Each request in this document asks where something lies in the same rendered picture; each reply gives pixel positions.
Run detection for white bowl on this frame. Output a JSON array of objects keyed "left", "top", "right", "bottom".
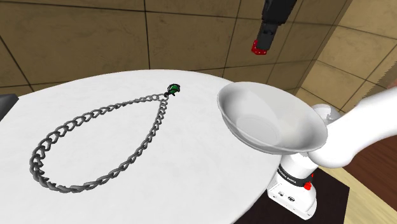
[{"left": 216, "top": 81, "right": 328, "bottom": 155}]

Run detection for white round table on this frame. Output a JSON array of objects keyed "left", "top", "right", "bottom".
[{"left": 0, "top": 69, "right": 282, "bottom": 224}]

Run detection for red dotted cube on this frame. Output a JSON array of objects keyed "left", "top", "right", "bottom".
[{"left": 251, "top": 39, "right": 268, "bottom": 56}]

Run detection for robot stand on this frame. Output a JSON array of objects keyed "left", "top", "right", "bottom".
[{"left": 233, "top": 167, "right": 351, "bottom": 224}]

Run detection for grey chain with green pendant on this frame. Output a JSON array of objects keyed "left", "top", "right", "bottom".
[{"left": 29, "top": 83, "right": 181, "bottom": 194}]

